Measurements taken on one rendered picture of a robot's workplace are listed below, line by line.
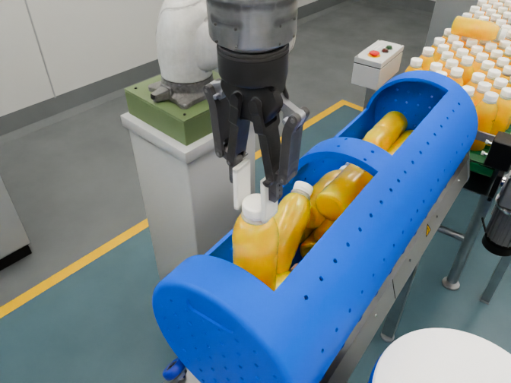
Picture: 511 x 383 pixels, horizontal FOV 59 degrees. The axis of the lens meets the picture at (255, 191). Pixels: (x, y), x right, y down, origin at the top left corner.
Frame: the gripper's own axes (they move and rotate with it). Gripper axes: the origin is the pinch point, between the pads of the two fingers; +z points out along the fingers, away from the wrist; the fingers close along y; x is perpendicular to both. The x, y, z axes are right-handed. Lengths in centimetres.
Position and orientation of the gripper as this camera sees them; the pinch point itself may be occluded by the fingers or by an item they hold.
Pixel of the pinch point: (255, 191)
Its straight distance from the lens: 59.1
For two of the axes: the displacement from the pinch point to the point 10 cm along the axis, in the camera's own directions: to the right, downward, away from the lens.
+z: 0.1, 7.7, 6.4
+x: 6.0, -5.2, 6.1
